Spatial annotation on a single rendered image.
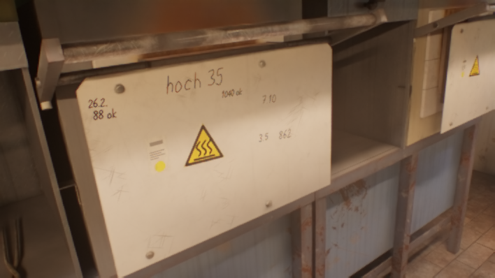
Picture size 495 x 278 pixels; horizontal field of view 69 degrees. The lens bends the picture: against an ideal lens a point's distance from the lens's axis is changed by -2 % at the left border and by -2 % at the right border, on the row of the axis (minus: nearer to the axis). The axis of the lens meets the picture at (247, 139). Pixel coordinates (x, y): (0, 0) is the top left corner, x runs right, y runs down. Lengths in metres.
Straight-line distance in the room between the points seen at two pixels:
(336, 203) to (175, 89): 0.91
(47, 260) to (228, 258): 0.51
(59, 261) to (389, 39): 1.32
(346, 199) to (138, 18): 1.04
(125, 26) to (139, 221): 0.39
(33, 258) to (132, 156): 0.51
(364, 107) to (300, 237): 0.66
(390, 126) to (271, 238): 0.68
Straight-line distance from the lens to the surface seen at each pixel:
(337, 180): 1.32
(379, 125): 1.63
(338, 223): 1.52
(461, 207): 2.37
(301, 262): 1.36
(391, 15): 1.35
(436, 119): 1.79
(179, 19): 0.86
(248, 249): 1.24
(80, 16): 0.79
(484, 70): 1.79
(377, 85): 1.60
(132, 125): 0.70
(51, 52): 0.53
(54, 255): 1.11
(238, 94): 0.80
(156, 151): 0.73
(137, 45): 0.57
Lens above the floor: 1.42
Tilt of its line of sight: 20 degrees down
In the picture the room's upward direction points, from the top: 4 degrees counter-clockwise
